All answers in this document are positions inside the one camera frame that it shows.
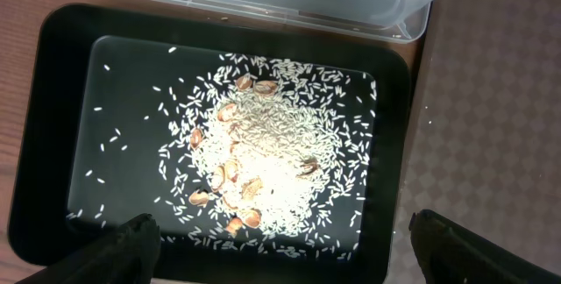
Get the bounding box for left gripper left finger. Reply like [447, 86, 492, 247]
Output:
[18, 214, 161, 284]

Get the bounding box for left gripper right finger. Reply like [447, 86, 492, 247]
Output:
[408, 209, 560, 284]

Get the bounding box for brown plastic serving tray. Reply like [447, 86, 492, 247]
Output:
[387, 0, 560, 283]

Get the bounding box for nut shell pieces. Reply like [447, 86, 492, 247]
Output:
[190, 76, 332, 237]

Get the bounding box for pile of rice grains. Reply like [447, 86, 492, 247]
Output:
[65, 46, 379, 262]

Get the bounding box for black plastic tray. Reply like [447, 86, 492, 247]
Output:
[8, 4, 411, 283]

